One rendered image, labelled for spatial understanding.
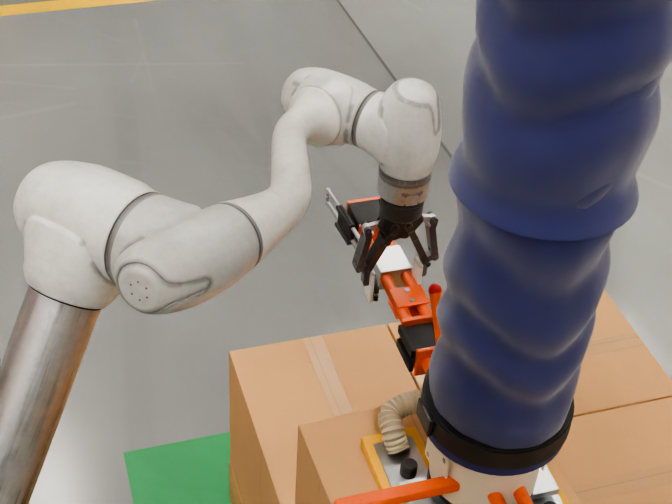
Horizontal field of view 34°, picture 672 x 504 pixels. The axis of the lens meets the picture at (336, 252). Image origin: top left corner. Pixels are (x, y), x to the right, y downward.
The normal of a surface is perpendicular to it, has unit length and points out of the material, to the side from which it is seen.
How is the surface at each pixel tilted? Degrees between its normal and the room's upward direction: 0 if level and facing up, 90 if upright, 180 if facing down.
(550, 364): 73
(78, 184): 20
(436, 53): 0
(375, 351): 0
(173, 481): 0
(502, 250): 104
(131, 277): 85
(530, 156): 81
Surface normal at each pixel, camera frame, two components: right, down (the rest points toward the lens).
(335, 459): 0.05, -0.77
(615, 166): 0.45, 0.72
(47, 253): -0.44, 0.02
